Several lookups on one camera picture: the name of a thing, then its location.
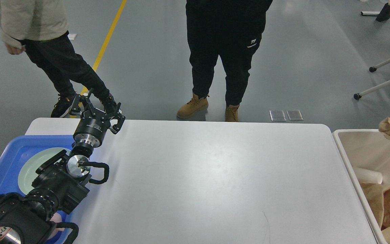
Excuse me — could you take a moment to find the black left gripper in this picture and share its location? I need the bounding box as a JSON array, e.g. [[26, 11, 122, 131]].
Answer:
[[69, 89, 126, 148]]

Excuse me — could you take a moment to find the white paper cup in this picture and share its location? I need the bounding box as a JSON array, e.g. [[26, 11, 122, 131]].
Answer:
[[352, 166, 383, 184]]

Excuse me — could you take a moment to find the green plate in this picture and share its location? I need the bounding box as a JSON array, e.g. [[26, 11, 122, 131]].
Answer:
[[18, 148, 69, 195]]

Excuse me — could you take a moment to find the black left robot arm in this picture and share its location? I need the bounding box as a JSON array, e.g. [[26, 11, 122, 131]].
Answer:
[[0, 91, 125, 244]]

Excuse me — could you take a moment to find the beige plastic bin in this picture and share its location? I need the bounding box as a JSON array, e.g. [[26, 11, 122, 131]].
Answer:
[[332, 129, 390, 244]]

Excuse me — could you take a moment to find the white paper scrap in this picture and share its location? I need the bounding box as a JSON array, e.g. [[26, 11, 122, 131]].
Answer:
[[68, 33, 78, 40]]

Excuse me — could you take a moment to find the person in black trousers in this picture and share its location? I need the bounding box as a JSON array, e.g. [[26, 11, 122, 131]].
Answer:
[[0, 0, 117, 118]]

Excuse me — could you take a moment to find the blue plastic tray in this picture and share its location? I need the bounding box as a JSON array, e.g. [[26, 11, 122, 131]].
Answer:
[[0, 135, 88, 244]]

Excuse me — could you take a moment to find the right metal floor plate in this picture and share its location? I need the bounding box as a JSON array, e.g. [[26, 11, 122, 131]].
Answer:
[[286, 110, 304, 121]]

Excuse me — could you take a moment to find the metal floor plate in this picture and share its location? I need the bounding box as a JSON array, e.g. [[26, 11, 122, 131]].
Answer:
[[269, 110, 287, 122], [286, 110, 304, 121]]

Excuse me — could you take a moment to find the left metal floor plate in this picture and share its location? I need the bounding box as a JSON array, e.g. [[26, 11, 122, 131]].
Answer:
[[269, 110, 287, 122]]

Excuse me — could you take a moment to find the person in tan boots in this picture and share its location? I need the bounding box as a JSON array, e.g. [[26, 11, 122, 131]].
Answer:
[[177, 0, 272, 122]]

